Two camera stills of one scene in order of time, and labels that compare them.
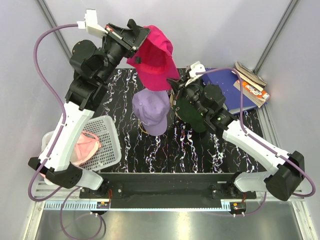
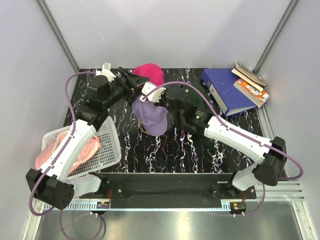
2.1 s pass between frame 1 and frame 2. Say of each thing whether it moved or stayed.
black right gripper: moved
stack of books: stayed
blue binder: stayed
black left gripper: moved
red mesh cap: moved
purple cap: stayed
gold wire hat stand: stayed
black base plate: stayed
